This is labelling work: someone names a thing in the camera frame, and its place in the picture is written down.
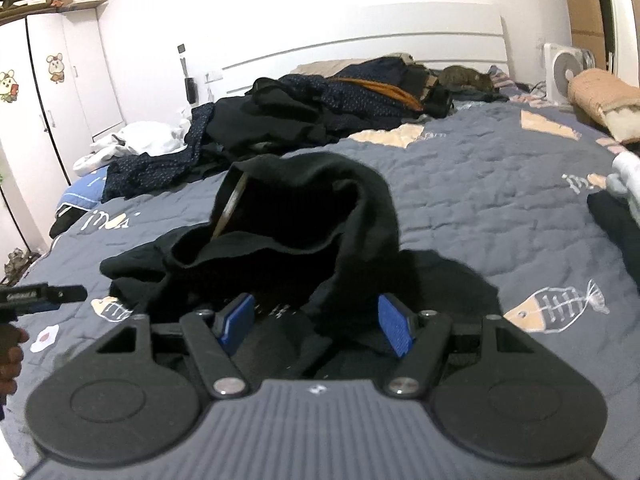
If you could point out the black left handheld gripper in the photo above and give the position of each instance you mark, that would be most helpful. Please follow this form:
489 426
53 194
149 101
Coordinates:
35 298

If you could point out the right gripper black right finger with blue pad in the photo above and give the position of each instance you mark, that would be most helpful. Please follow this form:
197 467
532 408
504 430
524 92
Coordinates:
419 340

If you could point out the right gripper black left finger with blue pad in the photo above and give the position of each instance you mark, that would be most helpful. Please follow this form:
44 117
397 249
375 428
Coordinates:
212 338

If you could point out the white box fan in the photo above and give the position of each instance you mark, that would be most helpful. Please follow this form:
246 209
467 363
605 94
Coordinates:
562 64

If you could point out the person's left hand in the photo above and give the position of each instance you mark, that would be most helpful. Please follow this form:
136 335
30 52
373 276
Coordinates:
12 356

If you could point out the black hooded garment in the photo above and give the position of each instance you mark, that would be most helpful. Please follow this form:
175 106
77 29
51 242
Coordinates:
314 238

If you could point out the white wardrobe with stickers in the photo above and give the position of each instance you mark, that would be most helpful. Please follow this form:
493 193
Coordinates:
57 97

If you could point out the olive green garment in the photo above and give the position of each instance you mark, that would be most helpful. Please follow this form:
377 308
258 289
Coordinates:
465 77

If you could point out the dark clothes pile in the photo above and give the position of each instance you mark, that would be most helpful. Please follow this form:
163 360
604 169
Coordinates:
278 116

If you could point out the white bed headboard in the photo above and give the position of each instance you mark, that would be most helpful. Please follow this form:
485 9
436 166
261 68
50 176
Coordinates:
436 34

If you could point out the grey fish pattern quilt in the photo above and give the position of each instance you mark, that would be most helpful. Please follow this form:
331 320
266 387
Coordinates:
477 187

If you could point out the black garment at right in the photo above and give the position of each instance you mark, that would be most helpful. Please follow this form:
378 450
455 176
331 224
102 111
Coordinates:
617 229

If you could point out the tan checked pillow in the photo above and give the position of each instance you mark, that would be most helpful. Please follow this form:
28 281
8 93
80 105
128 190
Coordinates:
608 101

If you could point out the white clothes heap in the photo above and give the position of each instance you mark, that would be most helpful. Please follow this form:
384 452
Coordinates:
151 137

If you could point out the blue pillow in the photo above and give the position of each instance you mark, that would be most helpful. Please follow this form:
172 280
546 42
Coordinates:
85 193

